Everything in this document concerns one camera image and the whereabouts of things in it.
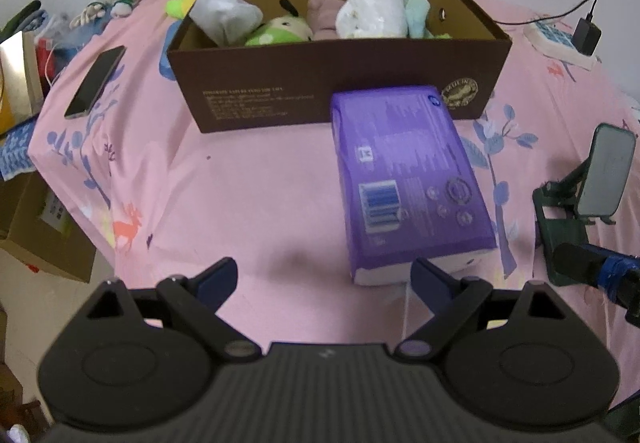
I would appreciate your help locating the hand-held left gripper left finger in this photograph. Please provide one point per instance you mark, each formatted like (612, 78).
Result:
(220, 278)

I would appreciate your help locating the blue plastic bag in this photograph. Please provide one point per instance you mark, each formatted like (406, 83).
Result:
(60, 43)

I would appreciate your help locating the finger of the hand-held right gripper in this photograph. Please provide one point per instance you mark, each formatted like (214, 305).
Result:
(580, 263)

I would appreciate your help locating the pink plush bunny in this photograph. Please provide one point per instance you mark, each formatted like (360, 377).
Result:
(322, 15)

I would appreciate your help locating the plain cardboard carton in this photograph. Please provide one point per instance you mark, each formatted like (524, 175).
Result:
(40, 233)

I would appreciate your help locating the purple tissue pack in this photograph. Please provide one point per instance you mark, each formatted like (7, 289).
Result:
(400, 158)

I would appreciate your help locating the brown cardboard box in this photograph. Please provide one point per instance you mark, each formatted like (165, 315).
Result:
(300, 83)

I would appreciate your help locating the black smartphone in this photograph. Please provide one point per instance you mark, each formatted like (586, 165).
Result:
(95, 83)

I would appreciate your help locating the white bubble plush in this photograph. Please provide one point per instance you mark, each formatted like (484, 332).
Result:
(370, 10)

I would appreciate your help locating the pink floral bedsheet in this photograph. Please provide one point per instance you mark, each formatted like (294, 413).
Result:
(225, 198)

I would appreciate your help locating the gold paper bag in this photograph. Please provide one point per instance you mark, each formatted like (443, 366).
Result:
(20, 73)

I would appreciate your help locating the teal zipper pouch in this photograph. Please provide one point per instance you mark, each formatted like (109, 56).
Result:
(415, 13)

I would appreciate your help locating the white power strip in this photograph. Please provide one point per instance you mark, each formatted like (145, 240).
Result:
(550, 40)

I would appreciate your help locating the blue patterned cloth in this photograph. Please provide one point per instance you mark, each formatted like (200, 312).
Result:
(15, 148)

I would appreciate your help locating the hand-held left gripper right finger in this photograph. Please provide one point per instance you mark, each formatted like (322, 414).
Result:
(430, 280)

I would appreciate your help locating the green frog plush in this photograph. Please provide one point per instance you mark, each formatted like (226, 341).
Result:
(280, 30)

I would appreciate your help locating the black charger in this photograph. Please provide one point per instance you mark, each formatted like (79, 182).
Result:
(586, 37)

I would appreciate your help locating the dark green item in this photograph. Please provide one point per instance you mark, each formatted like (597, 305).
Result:
(22, 15)

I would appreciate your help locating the blue oval case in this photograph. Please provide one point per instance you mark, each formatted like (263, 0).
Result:
(167, 65)

